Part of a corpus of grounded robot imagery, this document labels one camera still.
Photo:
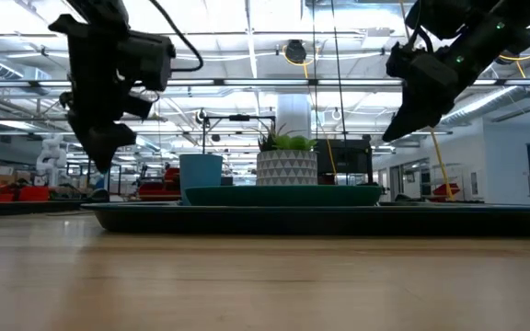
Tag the black metal rack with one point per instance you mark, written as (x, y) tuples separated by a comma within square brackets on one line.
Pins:
[(117, 179)]

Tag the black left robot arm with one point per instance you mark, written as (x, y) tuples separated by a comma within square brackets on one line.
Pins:
[(99, 9)]

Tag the dark green plastic tray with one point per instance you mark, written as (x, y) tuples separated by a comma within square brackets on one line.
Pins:
[(292, 223)]

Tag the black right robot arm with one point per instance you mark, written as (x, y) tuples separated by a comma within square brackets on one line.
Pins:
[(476, 18)]

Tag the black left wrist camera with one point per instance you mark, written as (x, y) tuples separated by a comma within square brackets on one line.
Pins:
[(147, 60)]

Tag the green plastic plate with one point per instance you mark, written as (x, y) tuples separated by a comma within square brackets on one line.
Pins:
[(283, 196)]

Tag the blue plastic cup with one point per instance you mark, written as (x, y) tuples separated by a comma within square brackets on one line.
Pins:
[(200, 172)]

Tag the red tool cart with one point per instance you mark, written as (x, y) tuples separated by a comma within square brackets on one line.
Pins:
[(164, 186)]

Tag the black computer case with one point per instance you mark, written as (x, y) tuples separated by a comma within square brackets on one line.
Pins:
[(345, 158)]

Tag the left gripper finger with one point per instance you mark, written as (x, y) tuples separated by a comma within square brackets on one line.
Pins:
[(108, 138), (83, 135)]

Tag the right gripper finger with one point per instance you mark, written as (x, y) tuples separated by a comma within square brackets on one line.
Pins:
[(419, 120), (400, 119)]

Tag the red storage bin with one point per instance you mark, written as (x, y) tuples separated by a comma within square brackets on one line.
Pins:
[(446, 189), (30, 194)]

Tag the black background gantry frame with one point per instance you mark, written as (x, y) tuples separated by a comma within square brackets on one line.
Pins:
[(239, 117)]

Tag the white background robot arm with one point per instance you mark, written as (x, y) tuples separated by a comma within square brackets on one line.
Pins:
[(51, 156)]

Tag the small black ceiling reel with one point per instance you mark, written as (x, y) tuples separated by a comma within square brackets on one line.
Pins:
[(200, 116)]

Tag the succulent in patterned white pot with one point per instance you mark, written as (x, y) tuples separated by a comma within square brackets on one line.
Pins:
[(287, 167)]

